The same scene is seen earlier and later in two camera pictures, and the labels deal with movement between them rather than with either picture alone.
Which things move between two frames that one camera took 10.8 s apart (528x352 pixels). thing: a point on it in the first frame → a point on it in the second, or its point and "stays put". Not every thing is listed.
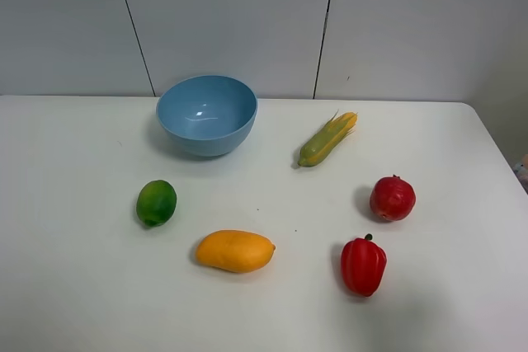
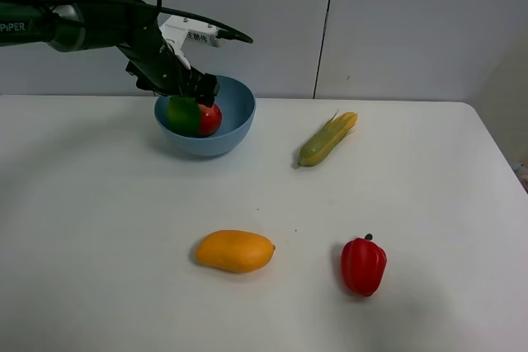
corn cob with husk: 323,143 stays put
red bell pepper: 363,264 stays put
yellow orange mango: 236,251 stays put
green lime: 156,203 → 183,115
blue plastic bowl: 207,115 stays put
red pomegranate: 393,198 → 209,119
